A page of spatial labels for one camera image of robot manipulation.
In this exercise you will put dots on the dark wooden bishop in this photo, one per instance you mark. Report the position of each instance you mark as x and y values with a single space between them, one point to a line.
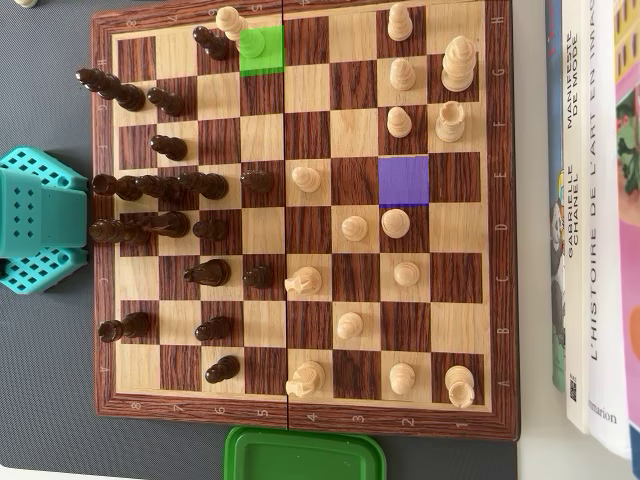
210 185

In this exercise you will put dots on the wooden chess board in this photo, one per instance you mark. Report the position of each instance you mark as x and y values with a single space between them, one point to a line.
307 230

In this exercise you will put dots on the light wooden knight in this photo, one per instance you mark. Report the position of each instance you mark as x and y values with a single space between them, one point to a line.
305 280
306 377

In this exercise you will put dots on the dark grey table mat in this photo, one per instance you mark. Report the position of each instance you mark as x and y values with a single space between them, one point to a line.
45 375

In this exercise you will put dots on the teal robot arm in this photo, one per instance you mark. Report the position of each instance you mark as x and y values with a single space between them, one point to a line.
30 210

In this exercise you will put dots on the pink colourful cover book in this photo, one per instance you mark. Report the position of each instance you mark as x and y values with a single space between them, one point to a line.
631 260

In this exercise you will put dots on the blue cartoon cover book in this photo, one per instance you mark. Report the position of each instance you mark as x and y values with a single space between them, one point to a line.
557 240

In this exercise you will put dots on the dark wooden king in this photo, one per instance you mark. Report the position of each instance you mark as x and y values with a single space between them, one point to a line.
125 96

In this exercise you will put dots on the white L'histoire de l'art book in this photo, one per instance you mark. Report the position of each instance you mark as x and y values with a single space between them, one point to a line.
602 280

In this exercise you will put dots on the light wooden queen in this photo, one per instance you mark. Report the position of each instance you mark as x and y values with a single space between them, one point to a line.
235 25

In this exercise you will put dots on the light wooden pawn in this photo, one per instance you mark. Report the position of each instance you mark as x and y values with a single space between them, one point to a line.
354 228
401 75
400 25
401 377
398 124
306 179
406 274
349 325

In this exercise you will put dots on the dark wooden pawn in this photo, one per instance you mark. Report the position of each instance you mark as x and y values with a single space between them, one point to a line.
170 147
257 181
215 328
212 230
167 102
259 277
212 45
222 369

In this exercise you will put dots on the dark wooden queen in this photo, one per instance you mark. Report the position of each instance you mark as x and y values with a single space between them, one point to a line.
170 192

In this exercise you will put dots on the green plastic container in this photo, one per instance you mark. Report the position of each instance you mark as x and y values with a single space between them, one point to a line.
300 455

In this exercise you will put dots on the dark wooden chess piece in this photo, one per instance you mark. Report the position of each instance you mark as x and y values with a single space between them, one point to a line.
130 325

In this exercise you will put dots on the dark wooden rook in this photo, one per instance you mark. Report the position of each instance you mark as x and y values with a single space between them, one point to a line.
107 231
112 186

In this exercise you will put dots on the white Manifeste de Mode book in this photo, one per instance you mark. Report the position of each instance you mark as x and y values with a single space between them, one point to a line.
575 310

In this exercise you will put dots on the dark wooden knight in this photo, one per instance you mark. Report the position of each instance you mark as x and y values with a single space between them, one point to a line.
212 272
172 225

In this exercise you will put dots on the light wooden rook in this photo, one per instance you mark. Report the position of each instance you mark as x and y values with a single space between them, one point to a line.
459 385
449 125

